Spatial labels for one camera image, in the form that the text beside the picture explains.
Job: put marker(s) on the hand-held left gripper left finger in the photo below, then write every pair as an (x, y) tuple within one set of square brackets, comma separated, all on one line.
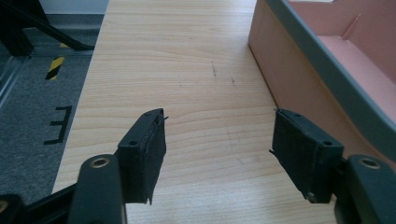
[(141, 158)]

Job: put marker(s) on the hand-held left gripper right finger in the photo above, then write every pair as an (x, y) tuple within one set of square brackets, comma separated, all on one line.
[(306, 155)]

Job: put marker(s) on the black floor tape mark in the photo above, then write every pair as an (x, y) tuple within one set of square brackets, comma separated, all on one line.
[(60, 125)]

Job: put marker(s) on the pink cardboard box grey rim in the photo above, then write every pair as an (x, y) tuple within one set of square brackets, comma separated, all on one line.
[(339, 71)]

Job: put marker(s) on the yellow black striped floor tape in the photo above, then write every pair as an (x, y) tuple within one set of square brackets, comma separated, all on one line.
[(55, 67)]

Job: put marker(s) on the black metal stand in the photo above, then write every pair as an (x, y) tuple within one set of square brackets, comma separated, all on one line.
[(25, 28)]

